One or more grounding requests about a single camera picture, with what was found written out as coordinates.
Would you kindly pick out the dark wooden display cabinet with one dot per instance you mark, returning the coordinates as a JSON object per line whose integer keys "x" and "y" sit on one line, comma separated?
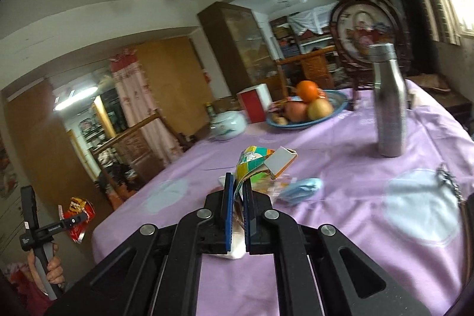
{"x": 240, "y": 48}

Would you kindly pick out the yellow apple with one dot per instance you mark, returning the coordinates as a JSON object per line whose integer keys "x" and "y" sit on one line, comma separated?
{"x": 319, "y": 109}

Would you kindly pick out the wooden chair behind table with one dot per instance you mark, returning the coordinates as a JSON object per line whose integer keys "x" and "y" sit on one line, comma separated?
{"x": 314, "y": 66}

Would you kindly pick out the round embroidered table screen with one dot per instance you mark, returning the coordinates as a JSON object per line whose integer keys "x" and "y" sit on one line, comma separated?
{"x": 357, "y": 24}

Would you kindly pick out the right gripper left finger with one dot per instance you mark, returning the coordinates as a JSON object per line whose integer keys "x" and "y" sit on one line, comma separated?
{"x": 165, "y": 271}

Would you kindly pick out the wooden armchair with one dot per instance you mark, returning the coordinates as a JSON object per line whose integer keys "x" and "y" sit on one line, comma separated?
{"x": 127, "y": 161}

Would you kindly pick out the lilac tablecloth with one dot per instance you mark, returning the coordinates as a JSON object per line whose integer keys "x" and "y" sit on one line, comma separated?
{"x": 391, "y": 208}

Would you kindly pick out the person's left hand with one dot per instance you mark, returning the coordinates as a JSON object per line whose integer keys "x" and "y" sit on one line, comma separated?
{"x": 54, "y": 273}

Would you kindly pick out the colourful drink carton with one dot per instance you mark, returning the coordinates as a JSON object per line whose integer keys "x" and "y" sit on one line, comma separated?
{"x": 262, "y": 166}

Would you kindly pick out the red white box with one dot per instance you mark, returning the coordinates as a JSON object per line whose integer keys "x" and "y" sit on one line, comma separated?
{"x": 255, "y": 101}

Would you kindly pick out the red snack wrapper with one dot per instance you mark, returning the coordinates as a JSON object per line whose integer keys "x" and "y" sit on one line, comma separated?
{"x": 77, "y": 217}

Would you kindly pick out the white ceramic lidded jar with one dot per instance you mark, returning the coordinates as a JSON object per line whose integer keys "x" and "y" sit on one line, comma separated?
{"x": 227, "y": 125}

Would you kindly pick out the orange fruit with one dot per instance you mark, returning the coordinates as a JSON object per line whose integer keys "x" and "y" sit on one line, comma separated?
{"x": 308, "y": 91}

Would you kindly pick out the blue fruit plate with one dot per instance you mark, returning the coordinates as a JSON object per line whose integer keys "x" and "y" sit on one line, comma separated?
{"x": 275, "y": 115}

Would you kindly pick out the red apple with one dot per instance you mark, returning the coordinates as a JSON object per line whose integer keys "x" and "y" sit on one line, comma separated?
{"x": 296, "y": 111}

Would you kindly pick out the floral pink curtain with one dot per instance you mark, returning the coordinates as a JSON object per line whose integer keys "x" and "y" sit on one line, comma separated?
{"x": 138, "y": 104}

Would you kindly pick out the silver metal bottle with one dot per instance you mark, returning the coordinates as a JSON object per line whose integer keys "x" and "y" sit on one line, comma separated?
{"x": 390, "y": 100}

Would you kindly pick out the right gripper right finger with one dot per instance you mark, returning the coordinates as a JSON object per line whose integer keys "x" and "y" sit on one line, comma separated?
{"x": 268, "y": 231}

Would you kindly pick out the blue face mask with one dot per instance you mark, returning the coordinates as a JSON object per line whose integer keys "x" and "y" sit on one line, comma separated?
{"x": 301, "y": 190}

